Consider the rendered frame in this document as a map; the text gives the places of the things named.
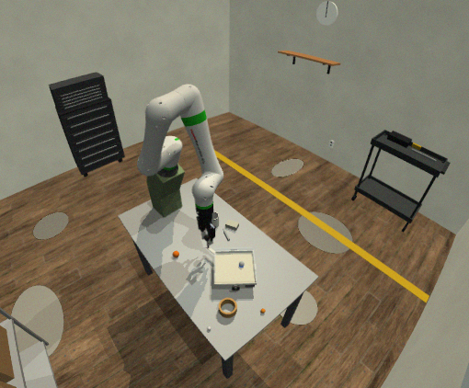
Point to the tan tape roll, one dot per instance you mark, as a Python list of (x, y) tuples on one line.
[(232, 302)]

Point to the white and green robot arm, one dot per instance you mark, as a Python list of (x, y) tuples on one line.
[(186, 102)]

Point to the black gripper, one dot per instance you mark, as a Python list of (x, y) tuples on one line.
[(208, 225)]

